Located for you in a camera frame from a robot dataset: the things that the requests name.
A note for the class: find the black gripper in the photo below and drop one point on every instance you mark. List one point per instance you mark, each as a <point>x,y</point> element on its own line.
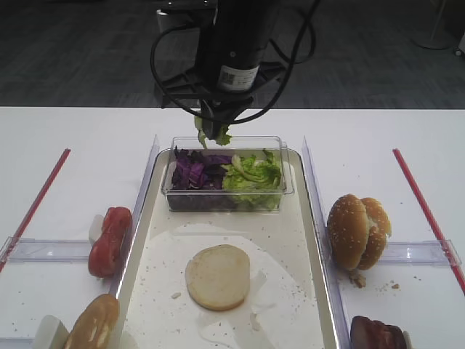
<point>229,68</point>

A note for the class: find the green lettuce leaf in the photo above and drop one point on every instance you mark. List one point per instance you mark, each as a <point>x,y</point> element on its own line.
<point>222,139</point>

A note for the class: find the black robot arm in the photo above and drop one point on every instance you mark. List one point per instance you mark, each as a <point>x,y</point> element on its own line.
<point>174,13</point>

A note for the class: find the green lettuce pile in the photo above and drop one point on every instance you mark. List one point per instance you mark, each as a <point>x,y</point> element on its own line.
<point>256,179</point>

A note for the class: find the white block behind tomato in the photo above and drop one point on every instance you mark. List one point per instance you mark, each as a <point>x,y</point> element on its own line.
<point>95,229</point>

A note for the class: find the tomato slices stack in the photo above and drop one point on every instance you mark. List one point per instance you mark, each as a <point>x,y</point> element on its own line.
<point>105,255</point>

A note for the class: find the dark red meat patties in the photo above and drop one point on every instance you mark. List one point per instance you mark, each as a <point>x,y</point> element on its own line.
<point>373,334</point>

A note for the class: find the white block behind meat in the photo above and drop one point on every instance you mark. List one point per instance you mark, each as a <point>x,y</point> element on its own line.
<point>407,339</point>

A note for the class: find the clear plastic salad container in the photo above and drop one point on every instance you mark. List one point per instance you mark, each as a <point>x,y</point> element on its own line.
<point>243,146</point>

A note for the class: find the purple cabbage pieces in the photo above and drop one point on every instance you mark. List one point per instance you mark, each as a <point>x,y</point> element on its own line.
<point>194,172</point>

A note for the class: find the bottom bun half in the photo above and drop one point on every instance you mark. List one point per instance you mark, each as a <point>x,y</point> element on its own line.
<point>218,278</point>

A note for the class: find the sesame bun top front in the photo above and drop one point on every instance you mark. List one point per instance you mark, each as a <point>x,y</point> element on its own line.
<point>348,231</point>

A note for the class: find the sesame bun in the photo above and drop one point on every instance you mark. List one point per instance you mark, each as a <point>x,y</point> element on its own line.
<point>348,231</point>
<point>379,231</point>

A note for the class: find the sesame bun top rear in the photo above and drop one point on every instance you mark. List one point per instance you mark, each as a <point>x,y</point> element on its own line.
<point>379,231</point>

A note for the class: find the left red strip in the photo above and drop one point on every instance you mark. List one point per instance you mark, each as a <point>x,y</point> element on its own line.
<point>40,200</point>

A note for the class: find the red strip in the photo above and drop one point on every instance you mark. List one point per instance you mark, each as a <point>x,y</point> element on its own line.
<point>428,218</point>
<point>40,200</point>

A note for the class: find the metal serving tray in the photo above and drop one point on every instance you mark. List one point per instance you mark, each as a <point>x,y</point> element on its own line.
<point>286,306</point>

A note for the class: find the right red strip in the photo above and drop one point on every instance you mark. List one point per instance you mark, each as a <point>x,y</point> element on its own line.
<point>428,218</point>

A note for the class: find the left upper acrylic crossbar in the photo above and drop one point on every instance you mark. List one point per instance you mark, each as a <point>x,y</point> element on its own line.
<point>39,250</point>

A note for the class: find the acrylic crossbar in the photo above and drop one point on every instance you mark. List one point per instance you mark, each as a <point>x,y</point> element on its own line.
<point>433,253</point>
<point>39,250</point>
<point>16,343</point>

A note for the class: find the right long acrylic divider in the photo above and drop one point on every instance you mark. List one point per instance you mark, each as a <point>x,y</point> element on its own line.
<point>330,272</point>

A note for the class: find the toasted bun bottom standing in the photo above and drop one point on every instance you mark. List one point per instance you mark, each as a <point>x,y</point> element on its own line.
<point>94,326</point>

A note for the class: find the right upper acrylic crossbar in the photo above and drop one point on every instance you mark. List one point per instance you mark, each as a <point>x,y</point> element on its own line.
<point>433,253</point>

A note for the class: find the white block behind bun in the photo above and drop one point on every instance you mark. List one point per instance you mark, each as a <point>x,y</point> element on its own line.
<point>51,334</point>

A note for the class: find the left lower acrylic crossbar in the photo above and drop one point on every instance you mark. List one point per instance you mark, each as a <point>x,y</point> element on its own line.
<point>16,343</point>

